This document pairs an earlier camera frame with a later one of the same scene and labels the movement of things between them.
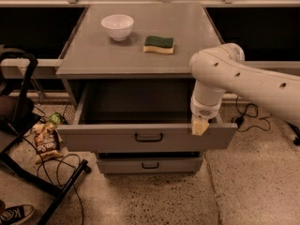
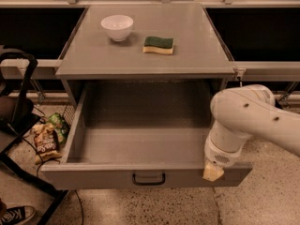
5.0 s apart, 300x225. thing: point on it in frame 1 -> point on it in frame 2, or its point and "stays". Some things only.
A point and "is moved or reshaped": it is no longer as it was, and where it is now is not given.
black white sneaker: (16, 214) stays
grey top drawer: (141, 116) is moved or reshaped
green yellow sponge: (157, 44) stays
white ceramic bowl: (118, 26) stays
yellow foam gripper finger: (200, 126) -> (212, 172)
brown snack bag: (47, 142) stays
